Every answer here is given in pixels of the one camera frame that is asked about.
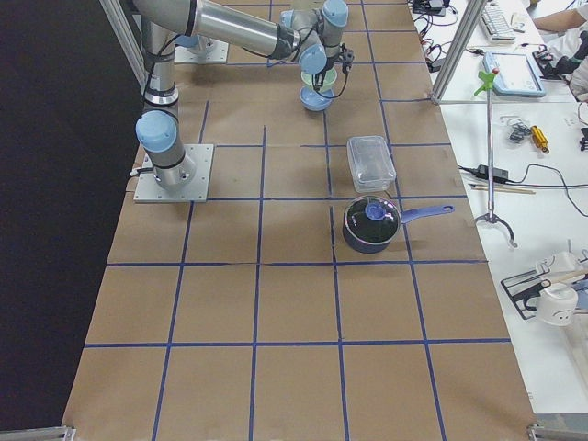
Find green clamp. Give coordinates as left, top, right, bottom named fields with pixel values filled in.
left=474, top=68, right=500, bottom=96

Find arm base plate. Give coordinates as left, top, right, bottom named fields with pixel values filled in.
left=175, top=39, right=229, bottom=64
left=133, top=144, right=214, bottom=203

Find blue teach pendant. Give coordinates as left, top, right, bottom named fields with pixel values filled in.
left=482, top=52, right=546, bottom=97

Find blue bowl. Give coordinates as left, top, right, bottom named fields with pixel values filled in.
left=300, top=87, right=334, bottom=112

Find black wire stand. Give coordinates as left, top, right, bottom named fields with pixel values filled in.
left=500, top=270, right=543, bottom=321

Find white round robot toy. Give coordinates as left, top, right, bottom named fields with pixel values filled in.
left=535, top=251, right=587, bottom=326

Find yellow screwdriver tool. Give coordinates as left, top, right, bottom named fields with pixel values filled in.
left=530, top=125, right=549, bottom=153

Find clear plastic food container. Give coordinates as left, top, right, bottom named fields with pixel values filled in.
left=346, top=135, right=396, bottom=193

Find dark blue saucepan with lid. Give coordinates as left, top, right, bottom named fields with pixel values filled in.
left=342, top=195, right=455, bottom=254

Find green bowl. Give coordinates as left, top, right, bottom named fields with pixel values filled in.
left=300, top=69, right=337, bottom=94

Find aluminium frame post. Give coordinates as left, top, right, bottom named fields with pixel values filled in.
left=430, top=0, right=485, bottom=105

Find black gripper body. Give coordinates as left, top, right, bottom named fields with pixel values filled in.
left=323, top=43, right=355, bottom=74

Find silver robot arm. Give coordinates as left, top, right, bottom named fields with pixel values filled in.
left=133, top=1, right=354, bottom=190

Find black power adapter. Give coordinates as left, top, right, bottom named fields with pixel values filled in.
left=474, top=164, right=509, bottom=184

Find white keyboard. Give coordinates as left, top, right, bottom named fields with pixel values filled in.
left=481, top=4, right=515, bottom=43

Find wooden chopsticks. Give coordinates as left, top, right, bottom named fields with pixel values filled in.
left=468, top=183, right=536, bottom=195

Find metal reacher rod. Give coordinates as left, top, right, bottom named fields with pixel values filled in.
left=474, top=90, right=518, bottom=249

